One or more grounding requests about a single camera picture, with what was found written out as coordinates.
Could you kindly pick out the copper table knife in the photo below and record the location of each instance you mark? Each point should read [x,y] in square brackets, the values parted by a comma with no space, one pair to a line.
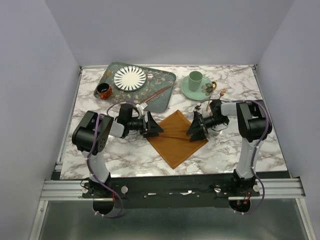
[155,94]

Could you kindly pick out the aluminium frame rail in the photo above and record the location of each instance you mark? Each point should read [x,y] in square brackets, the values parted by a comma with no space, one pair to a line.
[71,190]

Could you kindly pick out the mint green cup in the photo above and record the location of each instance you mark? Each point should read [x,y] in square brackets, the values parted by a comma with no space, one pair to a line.
[194,80]

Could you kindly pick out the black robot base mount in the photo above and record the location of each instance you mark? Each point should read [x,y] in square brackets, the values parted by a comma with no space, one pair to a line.
[217,191]

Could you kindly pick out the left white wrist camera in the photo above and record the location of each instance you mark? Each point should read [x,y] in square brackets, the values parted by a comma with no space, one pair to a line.
[141,107]

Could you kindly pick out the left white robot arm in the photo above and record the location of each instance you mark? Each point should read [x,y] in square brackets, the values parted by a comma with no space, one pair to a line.
[91,134]

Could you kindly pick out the copper fork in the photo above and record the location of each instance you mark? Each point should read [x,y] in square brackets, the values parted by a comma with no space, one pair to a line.
[221,94]

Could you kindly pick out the copper black mug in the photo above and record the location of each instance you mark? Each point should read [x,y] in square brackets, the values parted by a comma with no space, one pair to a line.
[103,91]

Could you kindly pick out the gold spoon with flower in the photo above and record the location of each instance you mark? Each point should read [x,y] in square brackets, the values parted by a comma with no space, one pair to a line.
[208,88]

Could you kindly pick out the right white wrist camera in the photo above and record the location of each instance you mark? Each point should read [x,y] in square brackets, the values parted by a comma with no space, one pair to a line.
[198,108]

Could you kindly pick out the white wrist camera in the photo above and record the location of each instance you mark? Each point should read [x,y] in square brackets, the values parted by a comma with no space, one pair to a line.
[141,107]
[198,108]

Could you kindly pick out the orange-brown cloth napkin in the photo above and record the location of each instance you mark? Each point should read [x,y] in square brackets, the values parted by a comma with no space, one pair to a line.
[174,145]

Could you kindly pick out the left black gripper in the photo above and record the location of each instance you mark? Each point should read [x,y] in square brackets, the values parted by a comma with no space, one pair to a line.
[152,126]

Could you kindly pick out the white black striped plate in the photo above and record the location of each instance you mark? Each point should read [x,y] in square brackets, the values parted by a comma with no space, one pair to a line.
[129,78]

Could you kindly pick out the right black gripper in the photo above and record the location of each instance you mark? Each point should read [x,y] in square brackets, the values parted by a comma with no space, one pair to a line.
[195,127]

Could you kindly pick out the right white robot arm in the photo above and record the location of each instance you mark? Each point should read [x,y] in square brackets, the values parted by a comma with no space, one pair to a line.
[254,125]

